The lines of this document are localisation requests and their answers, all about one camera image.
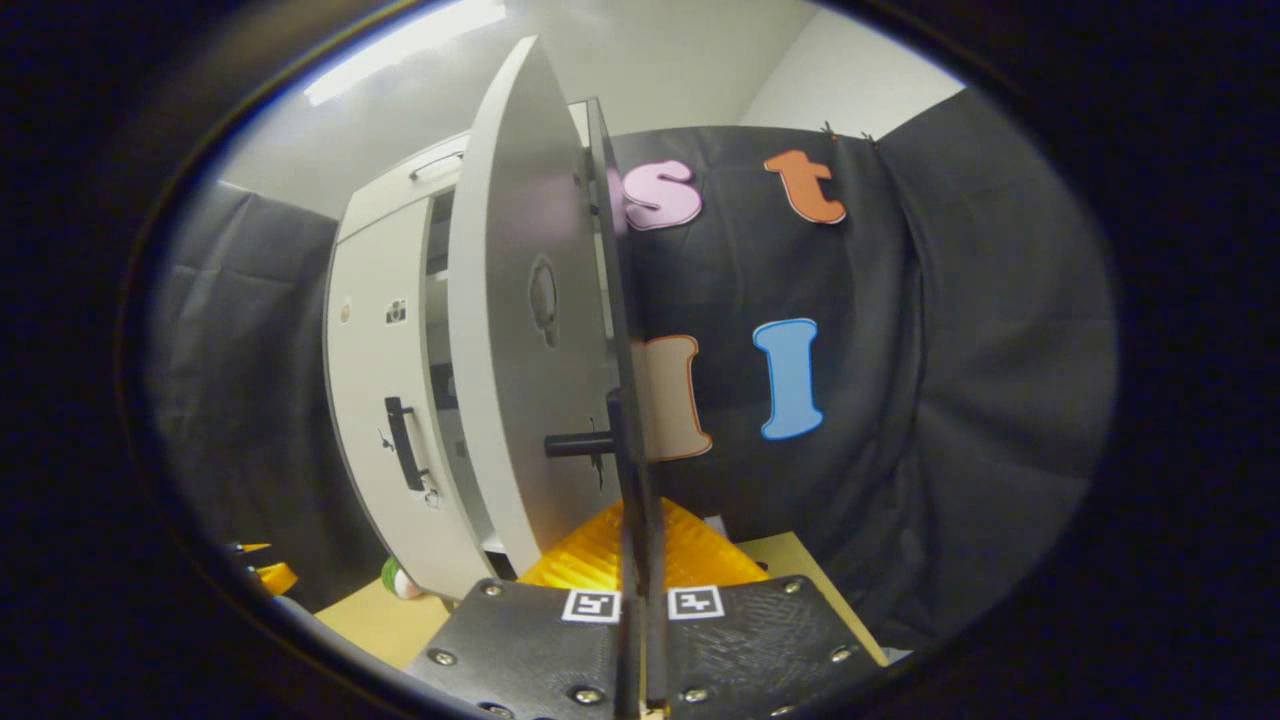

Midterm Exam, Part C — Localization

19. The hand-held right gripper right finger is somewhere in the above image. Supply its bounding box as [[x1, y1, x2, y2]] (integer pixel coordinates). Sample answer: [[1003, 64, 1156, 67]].
[[655, 498, 891, 720]]

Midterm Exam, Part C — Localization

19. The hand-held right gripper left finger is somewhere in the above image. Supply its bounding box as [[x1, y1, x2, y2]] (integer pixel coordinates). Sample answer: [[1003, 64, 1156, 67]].
[[405, 498, 629, 720]]

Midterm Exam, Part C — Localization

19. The white shoe cabinet door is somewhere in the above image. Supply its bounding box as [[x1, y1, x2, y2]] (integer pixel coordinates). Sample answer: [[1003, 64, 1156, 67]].
[[323, 192, 493, 601], [447, 35, 669, 706]]

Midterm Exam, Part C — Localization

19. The white double-door shoe cabinet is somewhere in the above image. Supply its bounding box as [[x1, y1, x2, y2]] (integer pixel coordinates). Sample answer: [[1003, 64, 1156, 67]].
[[323, 98, 616, 601]]

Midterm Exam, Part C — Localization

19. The green and white soft item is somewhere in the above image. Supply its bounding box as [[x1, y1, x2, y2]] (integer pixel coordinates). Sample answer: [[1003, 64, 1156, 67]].
[[380, 557, 426, 601]]

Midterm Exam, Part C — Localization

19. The black backdrop cloth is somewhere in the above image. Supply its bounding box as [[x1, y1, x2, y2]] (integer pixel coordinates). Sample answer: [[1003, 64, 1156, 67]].
[[140, 88, 1119, 651]]

